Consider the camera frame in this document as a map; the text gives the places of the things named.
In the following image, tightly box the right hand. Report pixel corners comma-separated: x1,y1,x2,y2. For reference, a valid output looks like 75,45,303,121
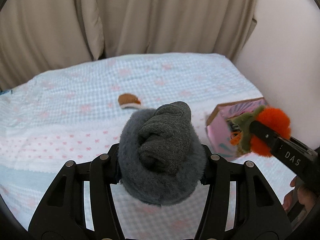
283,176,317,213

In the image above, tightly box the beige curtain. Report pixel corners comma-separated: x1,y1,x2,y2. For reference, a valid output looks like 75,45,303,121
1,0,257,90

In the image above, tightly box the orange pompom plush toy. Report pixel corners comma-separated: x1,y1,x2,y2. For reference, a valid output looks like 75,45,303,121
226,104,292,158

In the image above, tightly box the grey fluffy plush sock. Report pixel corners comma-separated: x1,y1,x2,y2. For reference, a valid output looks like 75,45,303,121
118,101,207,206

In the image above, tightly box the pink patterned cardboard box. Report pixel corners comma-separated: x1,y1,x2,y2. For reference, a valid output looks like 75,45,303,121
206,97,267,161

